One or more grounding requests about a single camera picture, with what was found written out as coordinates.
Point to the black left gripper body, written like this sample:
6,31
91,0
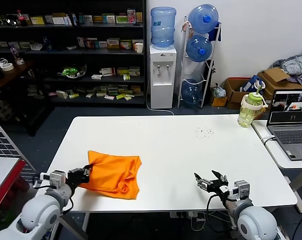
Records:
77,177

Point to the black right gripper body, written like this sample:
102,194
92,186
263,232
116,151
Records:
218,187

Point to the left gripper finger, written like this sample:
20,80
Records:
87,167
88,172

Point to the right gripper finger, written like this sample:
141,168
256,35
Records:
222,178
203,184

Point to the orange t-shirt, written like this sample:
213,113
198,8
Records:
113,175

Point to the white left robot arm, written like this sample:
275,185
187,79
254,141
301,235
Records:
38,215

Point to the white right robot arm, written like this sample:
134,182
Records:
256,222

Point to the pile of grey clothes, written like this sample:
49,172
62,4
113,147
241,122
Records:
296,65

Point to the white power strip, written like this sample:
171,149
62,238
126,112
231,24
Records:
183,214

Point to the dark flat panel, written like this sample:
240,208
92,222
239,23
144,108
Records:
73,230

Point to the white side table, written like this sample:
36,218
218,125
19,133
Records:
278,155

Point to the green lidded drinking bottle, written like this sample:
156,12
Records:
248,112

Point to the red-edged white cart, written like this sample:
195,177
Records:
6,170

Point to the lime green small box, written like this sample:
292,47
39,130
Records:
74,95
127,77
121,96

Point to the white red flat box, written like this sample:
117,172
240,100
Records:
109,97

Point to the small yellow carton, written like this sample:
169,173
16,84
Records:
219,102

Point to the grey laptop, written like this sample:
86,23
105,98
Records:
293,135

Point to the black shelf unit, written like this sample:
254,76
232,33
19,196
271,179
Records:
66,85

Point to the grey plastic bag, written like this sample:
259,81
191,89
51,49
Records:
219,91

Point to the white flat carton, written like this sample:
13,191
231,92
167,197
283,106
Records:
97,76

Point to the black bowl with green toys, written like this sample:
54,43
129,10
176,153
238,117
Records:
72,71

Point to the red striped white carton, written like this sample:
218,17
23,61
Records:
108,71

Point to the blue bag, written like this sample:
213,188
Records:
251,85

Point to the black tripod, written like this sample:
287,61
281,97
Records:
212,72

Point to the white metal jug rack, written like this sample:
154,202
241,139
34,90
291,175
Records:
181,75

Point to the large open cardboard box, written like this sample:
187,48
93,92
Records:
276,75

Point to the white water dispenser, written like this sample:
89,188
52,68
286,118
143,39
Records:
162,75

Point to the brown wooden desk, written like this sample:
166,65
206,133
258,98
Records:
11,77

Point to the small white flat box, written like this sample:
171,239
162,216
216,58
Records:
71,47

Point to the white blue medicine box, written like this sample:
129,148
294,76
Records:
102,45

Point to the red white medicine box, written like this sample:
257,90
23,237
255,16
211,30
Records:
90,43

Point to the tall white printed box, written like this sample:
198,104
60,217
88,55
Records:
81,42

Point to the yellow white medicine box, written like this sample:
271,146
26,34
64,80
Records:
113,43

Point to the white tape roll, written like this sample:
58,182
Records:
8,67

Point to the white orange medicine box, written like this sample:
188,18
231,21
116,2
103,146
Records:
126,44

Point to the blue drink bottle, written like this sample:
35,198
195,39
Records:
47,45

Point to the white paper cup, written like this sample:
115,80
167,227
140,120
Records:
139,48

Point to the cream medicine box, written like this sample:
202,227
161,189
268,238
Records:
134,41

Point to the purple drink bottle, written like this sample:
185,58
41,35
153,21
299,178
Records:
16,53

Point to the pale green medicine box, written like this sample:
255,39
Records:
25,45
14,43

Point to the white green medicine box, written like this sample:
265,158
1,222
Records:
88,19

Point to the teal white medicine box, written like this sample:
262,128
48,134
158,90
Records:
109,19

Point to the white carton with brown lid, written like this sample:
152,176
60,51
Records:
59,20

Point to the yellow flat carton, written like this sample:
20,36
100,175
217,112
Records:
38,20

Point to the pink printed tall box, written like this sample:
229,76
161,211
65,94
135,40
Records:
131,16

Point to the orange tall box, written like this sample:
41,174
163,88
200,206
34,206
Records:
139,17

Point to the labelled blue water jug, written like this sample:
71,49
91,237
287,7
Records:
163,27

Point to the cola bottle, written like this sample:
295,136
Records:
23,18

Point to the shiny glass bowl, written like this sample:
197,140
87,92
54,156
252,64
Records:
11,20

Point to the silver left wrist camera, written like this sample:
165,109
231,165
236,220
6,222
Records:
56,178

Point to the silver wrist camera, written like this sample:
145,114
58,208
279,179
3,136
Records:
241,190
56,178

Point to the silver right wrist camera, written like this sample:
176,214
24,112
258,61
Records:
241,190

